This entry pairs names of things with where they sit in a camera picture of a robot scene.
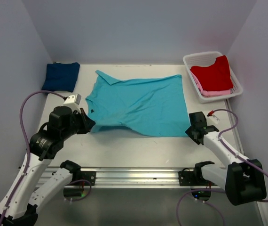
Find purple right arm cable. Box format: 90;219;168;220
176;109;268;226

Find folded navy blue t shirt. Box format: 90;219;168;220
41;62;80;92

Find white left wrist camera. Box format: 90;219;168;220
63;93;81;113

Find turquoise t shirt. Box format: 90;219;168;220
86;70;190;137

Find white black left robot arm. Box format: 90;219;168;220
0;106;95;226

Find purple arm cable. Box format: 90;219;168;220
176;109;268;226
0;90;93;226

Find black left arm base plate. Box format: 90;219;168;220
78;171;96;186

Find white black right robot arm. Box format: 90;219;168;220
186;112;267;206

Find pink t shirt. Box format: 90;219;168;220
192;73;231;97

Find red t shirt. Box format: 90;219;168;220
190;55;233;91

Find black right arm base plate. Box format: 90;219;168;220
178;168;210;186

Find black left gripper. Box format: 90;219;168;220
61;107;95;140

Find aluminium mounting rail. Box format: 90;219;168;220
13;100;261;189

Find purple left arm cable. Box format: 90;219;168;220
0;90;93;226

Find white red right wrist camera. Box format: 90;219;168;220
207;110;220;124

